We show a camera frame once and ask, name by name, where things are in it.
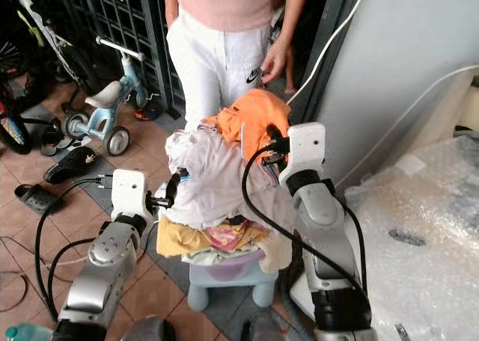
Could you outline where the pink patterned garment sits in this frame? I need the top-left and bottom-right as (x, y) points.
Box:
(205, 218), (271, 253)

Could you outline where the person in pink top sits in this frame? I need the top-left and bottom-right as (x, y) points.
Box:
(162, 0), (312, 129)

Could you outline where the cream garment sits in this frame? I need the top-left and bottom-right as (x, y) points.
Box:
(257, 227), (297, 275)

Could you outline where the green capped plastic bottle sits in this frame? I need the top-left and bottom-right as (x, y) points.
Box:
(3, 323), (55, 341)

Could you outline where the light blue child tricycle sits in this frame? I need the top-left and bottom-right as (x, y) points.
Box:
(63, 34), (159, 157)

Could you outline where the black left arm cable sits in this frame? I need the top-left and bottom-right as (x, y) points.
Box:
(34, 176), (118, 324)

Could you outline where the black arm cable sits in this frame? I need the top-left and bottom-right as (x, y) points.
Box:
(34, 176), (118, 324)
(240, 141), (369, 298)

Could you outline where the black rubber clog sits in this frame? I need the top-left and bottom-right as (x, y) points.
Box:
(13, 183), (63, 215)

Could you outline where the clear bubble wrap sheet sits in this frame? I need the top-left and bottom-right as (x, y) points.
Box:
(339, 134), (479, 341)

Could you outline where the black slipper with bow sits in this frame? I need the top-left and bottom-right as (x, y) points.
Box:
(43, 146), (99, 185)

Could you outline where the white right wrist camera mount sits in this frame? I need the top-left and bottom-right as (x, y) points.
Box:
(278, 121), (327, 189)

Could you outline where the pale pink white garment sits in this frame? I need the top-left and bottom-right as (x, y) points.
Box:
(164, 127), (298, 236)

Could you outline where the thin white cable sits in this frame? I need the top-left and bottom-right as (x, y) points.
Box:
(335, 62), (479, 190)

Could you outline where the black metal grille gate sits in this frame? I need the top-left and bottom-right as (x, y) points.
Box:
(43, 0), (185, 119)

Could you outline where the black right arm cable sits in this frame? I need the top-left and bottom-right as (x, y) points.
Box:
(240, 141), (369, 298)

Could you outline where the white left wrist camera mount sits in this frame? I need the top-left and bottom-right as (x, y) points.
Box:
(110, 169), (157, 224)

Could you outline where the thin black floor wire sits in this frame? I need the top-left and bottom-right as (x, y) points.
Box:
(0, 235), (32, 313)

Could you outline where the yellow garment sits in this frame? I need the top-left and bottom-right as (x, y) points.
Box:
(155, 217), (216, 258)

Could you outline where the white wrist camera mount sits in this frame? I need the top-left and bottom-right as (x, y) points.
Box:
(110, 169), (157, 224)
(278, 121), (327, 189)

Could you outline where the light blue plastic stool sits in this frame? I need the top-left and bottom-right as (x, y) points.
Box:
(185, 253), (278, 313)

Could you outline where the orange garment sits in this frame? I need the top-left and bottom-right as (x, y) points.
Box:
(201, 87), (293, 163)

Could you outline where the purple plastic basin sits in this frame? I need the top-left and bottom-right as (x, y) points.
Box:
(205, 252), (267, 283)

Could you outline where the black bicycle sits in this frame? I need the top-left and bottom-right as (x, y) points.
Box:
(0, 0), (92, 155)

